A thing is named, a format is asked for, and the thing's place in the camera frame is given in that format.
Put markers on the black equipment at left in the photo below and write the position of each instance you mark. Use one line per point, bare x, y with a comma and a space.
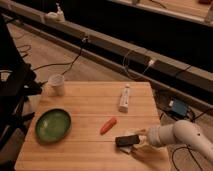
18, 86

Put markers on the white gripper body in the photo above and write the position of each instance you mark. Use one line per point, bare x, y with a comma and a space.
153, 137

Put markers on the orange carrot toy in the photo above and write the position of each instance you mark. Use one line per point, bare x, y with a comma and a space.
108, 125

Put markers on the white tube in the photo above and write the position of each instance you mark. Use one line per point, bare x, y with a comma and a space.
124, 100

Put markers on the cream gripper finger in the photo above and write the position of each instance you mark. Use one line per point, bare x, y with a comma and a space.
141, 139

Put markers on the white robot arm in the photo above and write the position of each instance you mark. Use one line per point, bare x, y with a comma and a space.
180, 132

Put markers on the black eraser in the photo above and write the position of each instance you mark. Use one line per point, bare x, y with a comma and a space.
124, 141

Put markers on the white cup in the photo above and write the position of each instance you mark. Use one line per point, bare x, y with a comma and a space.
57, 83

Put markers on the blue box on floor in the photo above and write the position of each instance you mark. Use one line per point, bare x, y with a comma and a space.
178, 107

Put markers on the white object on rail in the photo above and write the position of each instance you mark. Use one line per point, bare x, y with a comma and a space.
58, 15

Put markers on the green bowl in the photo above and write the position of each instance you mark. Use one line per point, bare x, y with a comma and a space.
52, 126

